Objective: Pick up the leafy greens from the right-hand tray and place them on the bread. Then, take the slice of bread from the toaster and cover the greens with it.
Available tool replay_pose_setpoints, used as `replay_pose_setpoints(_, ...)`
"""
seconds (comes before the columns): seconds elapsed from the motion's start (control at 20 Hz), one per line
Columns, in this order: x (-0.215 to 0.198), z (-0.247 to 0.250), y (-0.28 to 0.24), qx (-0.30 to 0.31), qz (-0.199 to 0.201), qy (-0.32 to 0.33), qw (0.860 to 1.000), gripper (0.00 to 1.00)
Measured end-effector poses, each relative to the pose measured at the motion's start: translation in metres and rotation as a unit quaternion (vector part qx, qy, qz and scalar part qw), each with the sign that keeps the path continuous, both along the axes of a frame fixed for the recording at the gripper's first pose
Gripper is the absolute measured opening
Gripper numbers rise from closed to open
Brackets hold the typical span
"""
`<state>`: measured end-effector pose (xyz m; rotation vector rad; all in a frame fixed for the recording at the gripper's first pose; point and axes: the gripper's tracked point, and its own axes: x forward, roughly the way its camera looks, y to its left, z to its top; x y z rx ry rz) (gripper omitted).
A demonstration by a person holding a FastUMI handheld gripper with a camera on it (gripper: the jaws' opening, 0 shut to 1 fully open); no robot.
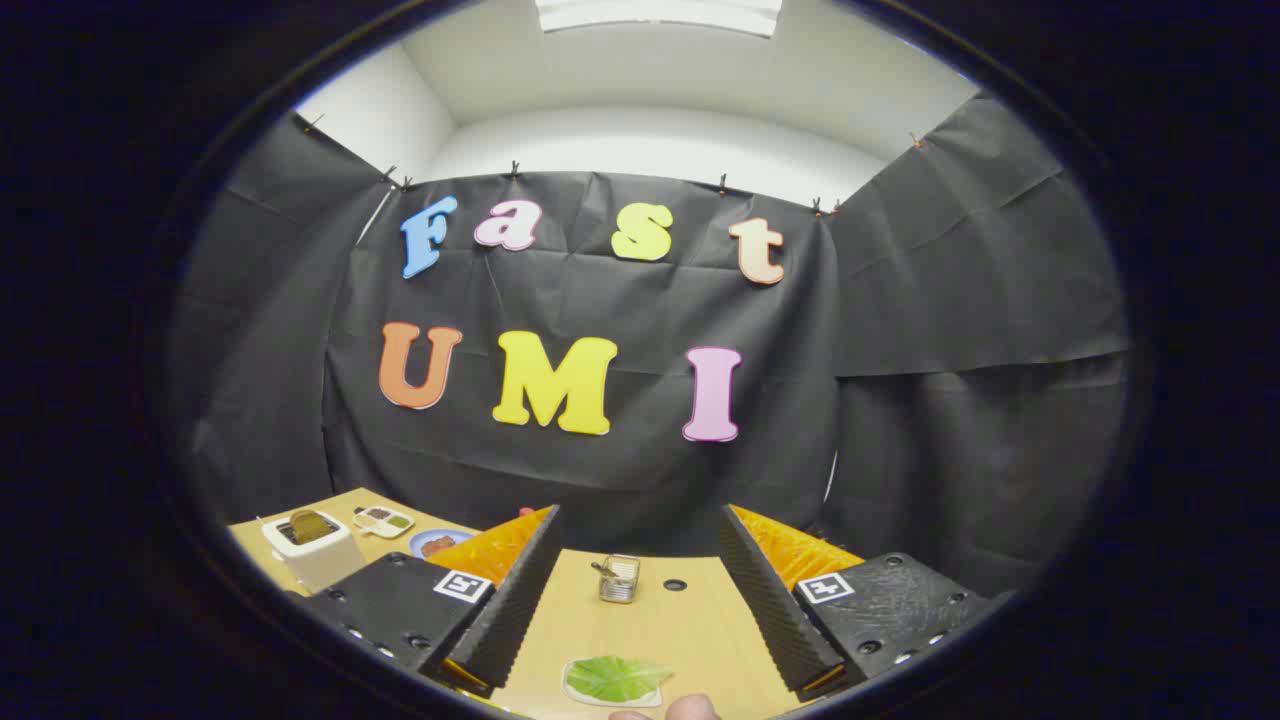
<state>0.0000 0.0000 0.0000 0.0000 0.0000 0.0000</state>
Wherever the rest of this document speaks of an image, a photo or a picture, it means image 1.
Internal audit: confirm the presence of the blue round plate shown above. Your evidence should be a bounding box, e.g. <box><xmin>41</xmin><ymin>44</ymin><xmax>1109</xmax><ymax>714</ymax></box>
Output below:
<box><xmin>409</xmin><ymin>528</ymin><xmax>479</xmax><ymax>561</ymax></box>

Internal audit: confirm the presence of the white ceiling light panel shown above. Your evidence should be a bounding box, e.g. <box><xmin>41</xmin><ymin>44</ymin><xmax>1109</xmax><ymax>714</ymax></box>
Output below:
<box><xmin>535</xmin><ymin>0</ymin><xmax>783</xmax><ymax>38</ymax></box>

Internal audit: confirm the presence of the white toaster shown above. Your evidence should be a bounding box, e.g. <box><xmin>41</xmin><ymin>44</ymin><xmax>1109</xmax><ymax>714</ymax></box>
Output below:
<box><xmin>262</xmin><ymin>510</ymin><xmax>366</xmax><ymax>593</ymax></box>

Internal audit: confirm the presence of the white divided condiment tray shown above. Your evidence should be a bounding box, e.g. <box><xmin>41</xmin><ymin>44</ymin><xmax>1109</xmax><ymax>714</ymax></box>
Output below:
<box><xmin>352</xmin><ymin>506</ymin><xmax>415</xmax><ymax>539</ymax></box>

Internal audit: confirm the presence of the metal wire basket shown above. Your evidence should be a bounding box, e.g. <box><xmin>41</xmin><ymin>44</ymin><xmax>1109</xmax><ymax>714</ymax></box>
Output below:
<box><xmin>592</xmin><ymin>553</ymin><xmax>642</xmax><ymax>605</ymax></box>

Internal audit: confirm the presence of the white square plate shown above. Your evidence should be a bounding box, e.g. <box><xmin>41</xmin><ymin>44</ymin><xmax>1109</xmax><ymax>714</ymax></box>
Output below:
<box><xmin>560</xmin><ymin>657</ymin><xmax>669</xmax><ymax>709</ymax></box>

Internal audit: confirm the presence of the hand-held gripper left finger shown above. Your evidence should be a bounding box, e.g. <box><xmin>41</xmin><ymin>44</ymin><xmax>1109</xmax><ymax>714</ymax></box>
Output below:
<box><xmin>298</xmin><ymin>505</ymin><xmax>563</xmax><ymax>696</ymax></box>

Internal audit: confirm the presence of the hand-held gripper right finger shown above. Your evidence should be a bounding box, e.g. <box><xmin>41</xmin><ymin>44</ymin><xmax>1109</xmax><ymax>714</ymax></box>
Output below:
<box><xmin>720</xmin><ymin>504</ymin><xmax>1007</xmax><ymax>697</ymax></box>

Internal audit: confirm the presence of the green lettuce leaf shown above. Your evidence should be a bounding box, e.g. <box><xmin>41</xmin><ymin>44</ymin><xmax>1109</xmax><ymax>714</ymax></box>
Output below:
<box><xmin>566</xmin><ymin>655</ymin><xmax>673</xmax><ymax>703</ymax></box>

